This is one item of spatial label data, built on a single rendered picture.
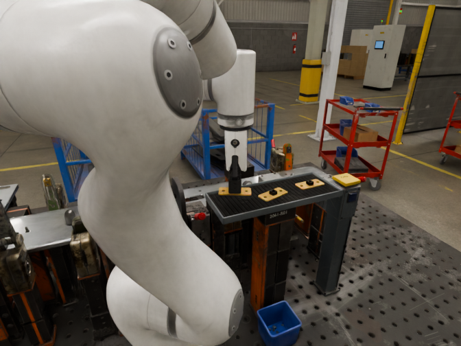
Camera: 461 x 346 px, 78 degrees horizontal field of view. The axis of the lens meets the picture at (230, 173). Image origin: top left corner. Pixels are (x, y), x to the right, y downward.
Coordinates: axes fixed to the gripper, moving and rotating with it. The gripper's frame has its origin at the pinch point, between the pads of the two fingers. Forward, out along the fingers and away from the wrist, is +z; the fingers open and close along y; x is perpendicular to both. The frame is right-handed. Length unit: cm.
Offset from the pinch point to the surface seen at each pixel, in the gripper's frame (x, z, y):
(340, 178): -32.8, 5.7, 15.6
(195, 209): 12.3, 13.9, 9.4
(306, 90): -180, 85, 724
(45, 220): 64, 22, 13
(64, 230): 55, 22, 8
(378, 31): -454, -64, 991
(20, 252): 56, 17, -8
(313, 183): -23.1, 5.0, 10.7
